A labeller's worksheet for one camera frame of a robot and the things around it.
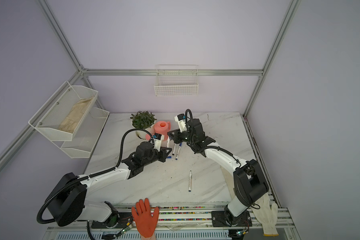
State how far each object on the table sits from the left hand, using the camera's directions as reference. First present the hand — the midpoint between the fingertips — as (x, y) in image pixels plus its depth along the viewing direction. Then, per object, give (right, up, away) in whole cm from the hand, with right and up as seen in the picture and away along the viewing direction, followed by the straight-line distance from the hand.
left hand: (170, 149), depth 83 cm
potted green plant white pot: (-18, +18, +11) cm, 28 cm away
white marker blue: (+3, -7, +12) cm, 15 cm away
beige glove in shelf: (-51, +14, -8) cm, 54 cm away
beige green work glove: (+35, -18, +5) cm, 40 cm away
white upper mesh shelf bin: (-59, +18, -4) cm, 62 cm away
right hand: (-1, +10, -3) cm, 10 cm away
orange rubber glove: (-11, -35, -10) cm, 38 cm away
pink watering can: (-8, +13, +15) cm, 22 cm away
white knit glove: (+51, -33, -7) cm, 61 cm away
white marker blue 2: (-1, +4, -1) cm, 4 cm away
